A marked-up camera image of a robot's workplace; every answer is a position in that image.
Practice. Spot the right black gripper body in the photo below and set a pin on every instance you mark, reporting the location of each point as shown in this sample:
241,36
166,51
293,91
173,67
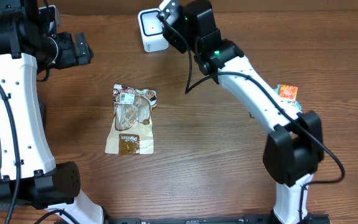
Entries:
181,43

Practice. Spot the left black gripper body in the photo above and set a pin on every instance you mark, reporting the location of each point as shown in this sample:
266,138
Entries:
68,53

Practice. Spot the beige snack bag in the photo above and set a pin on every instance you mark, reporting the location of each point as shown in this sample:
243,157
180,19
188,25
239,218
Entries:
131,131

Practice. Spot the orange tissue pack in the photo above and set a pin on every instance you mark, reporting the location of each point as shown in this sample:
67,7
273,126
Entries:
288,93

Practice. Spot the light green wipes packet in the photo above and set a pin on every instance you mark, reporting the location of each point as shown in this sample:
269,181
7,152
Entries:
296,105

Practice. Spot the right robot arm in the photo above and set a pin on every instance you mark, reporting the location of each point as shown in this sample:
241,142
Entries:
294,146

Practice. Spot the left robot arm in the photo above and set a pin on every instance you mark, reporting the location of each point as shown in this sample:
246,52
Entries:
30,44

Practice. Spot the white barcode scanner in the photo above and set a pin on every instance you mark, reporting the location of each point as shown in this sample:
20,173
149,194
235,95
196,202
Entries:
151,30

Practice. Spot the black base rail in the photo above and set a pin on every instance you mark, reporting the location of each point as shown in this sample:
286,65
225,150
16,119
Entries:
179,221

